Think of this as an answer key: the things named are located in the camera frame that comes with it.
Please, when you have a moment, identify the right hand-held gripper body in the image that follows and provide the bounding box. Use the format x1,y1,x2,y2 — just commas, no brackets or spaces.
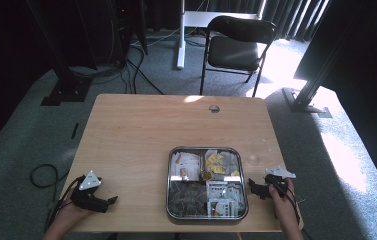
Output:
264,165,297,198

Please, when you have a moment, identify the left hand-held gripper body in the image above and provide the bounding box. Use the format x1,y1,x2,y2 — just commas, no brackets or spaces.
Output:
70,169,103,212

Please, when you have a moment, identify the square metal compartment tray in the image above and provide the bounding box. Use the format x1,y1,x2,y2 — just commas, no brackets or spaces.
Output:
165,145,249,223

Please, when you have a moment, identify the person's right hand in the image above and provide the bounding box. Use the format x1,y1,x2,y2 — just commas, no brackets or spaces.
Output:
269,179,299,221

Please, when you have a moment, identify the person's left hand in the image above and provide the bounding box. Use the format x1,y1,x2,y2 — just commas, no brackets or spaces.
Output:
54,200,94,231

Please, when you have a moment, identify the pile of white printed packets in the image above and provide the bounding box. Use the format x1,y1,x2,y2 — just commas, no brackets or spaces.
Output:
206,181,246,217

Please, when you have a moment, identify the pile of yellow tea bags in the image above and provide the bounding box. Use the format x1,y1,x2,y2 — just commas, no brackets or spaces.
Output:
205,150,241,178

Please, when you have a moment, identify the pile of dark packets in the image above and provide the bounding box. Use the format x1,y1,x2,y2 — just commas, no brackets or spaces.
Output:
170,181,208,216

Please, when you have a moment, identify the black metal stand with base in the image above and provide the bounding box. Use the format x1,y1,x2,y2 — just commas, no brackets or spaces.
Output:
281,31,333,119
25,0,94,107

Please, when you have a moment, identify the black folding chair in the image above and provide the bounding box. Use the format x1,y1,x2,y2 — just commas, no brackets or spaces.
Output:
199,15,278,98

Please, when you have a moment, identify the dark pleated curtain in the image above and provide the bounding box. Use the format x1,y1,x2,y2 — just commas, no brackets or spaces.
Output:
145,0,331,43

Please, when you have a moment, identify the black computer cabinet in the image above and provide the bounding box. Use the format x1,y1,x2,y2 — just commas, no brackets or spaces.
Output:
75,0,149,69

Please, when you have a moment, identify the left hand-held gripper cable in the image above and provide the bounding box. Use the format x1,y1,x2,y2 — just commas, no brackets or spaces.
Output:
44,175,87,232

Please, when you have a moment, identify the hand-held gripper cable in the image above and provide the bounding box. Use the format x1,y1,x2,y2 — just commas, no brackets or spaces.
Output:
277,184,314,240
44,175,87,232

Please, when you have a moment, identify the right hand-held gripper cable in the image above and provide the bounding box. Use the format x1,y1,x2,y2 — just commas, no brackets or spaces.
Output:
277,184,314,240

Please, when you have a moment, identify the black cable loop on floor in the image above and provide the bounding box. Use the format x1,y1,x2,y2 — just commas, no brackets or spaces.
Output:
29,163,71,201

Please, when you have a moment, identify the bundle of black floor cables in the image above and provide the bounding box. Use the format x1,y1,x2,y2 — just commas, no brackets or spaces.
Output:
69,43,166,96

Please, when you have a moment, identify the white floor cable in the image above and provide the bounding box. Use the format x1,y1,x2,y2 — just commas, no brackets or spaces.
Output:
130,26,181,48

